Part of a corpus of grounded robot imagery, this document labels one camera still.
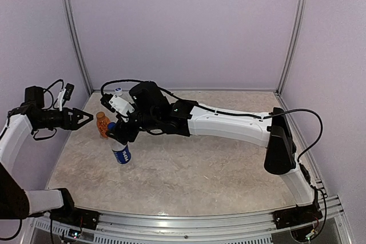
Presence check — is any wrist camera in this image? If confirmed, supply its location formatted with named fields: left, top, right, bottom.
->
left=55, top=83, right=74, bottom=111
left=100, top=94, right=134, bottom=117

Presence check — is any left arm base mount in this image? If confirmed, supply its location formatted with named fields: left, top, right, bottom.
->
left=50, top=188, right=101, bottom=230

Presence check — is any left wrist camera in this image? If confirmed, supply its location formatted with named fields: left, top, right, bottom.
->
left=55, top=83, right=74, bottom=111

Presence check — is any left aluminium frame post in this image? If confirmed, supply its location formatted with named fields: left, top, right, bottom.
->
left=62, top=0, right=94, bottom=95

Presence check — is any blue bottle cap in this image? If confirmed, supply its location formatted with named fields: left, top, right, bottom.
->
left=108, top=122, right=116, bottom=130

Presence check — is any aluminium frame post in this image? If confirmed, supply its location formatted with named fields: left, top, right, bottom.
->
left=62, top=0, right=94, bottom=95
left=276, top=0, right=307, bottom=97

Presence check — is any right camera cable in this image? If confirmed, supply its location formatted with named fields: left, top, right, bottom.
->
left=100, top=78, right=324, bottom=165

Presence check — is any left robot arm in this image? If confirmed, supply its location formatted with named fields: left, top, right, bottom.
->
left=1, top=86, right=93, bottom=224

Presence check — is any right aluminium frame post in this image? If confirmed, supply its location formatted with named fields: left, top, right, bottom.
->
left=276, top=0, right=307, bottom=97

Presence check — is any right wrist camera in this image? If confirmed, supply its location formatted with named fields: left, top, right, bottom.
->
left=100, top=94, right=134, bottom=117

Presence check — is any camera cable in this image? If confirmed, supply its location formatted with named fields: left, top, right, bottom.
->
left=100, top=78, right=324, bottom=165
left=31, top=78, right=65, bottom=142

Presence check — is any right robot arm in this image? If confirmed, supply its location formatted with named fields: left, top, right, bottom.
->
left=101, top=80, right=318, bottom=223

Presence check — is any blue label clear bottle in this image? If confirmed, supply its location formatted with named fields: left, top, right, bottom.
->
left=110, top=138, right=132, bottom=165

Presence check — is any orange juice bottle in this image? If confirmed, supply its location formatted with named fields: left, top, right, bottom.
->
left=96, top=111, right=110, bottom=138

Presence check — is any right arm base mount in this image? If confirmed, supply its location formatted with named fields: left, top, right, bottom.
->
left=272, top=204, right=323, bottom=229

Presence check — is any aluminium front rail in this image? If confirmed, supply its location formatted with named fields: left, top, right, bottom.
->
left=23, top=196, right=354, bottom=243

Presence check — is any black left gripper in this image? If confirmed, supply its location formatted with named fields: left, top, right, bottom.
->
left=34, top=106, right=93, bottom=130

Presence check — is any left camera cable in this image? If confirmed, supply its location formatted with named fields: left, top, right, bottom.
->
left=31, top=78, right=65, bottom=142

